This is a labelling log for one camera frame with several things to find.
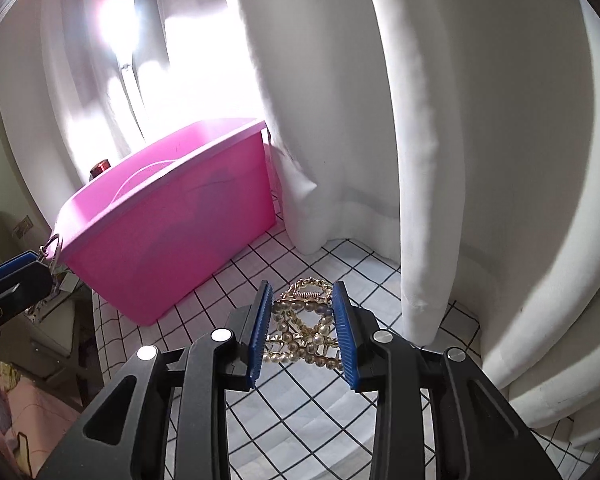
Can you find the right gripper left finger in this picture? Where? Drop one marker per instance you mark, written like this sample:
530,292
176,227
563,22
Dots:
250,325

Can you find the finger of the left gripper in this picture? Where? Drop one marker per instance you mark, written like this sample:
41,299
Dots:
24,281

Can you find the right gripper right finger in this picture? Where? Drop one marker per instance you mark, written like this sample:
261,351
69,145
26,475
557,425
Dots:
355,327

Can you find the gold pearl hair claw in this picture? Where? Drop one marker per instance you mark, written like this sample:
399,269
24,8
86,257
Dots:
304,326

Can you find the white grid bedsheet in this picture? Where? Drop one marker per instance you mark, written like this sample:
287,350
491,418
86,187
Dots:
301,420

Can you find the pink plastic basin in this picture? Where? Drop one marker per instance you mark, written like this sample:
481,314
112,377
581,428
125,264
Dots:
156,225

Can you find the red metal bottle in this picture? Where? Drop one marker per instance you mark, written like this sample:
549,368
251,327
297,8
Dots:
99,168

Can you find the white curtain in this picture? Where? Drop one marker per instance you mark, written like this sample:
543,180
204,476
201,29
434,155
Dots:
458,138

